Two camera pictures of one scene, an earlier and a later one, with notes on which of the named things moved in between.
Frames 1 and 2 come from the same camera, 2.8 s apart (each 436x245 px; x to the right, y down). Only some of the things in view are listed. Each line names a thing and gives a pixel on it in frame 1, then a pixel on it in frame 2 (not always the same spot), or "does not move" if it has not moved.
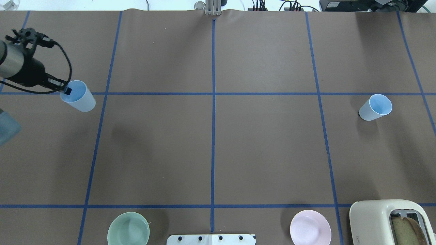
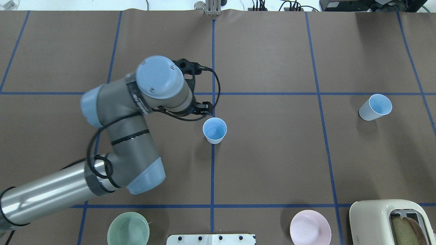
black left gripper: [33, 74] -> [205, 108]
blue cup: [80, 98] -> [214, 129]
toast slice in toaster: [408, 231] does not move
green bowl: [128, 228] does not move
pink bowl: [309, 227] does not move
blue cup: [377, 106] does not move
